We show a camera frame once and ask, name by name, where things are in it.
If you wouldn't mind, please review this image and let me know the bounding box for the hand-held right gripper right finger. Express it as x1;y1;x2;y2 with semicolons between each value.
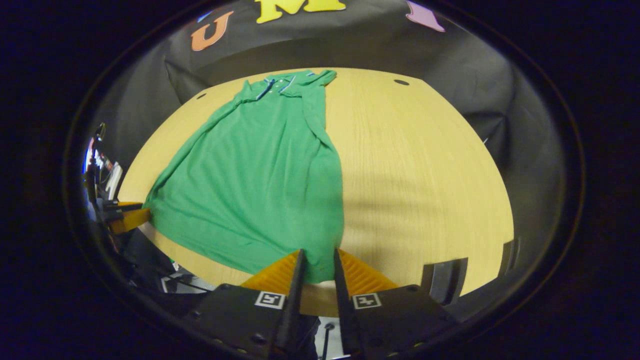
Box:
333;248;458;357

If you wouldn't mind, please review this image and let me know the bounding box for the black floor cable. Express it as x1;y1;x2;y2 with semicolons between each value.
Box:
320;322;336;360

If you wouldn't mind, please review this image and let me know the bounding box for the green T-shirt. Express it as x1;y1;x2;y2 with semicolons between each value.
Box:
142;69;346;285

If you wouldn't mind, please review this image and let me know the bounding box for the black backdrop cloth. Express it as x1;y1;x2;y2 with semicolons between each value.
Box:
87;0;568;261

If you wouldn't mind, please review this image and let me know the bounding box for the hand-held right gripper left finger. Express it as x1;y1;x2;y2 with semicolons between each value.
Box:
185;249;307;359

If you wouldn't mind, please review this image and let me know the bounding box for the white panel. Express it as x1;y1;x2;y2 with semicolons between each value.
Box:
105;161;124;201

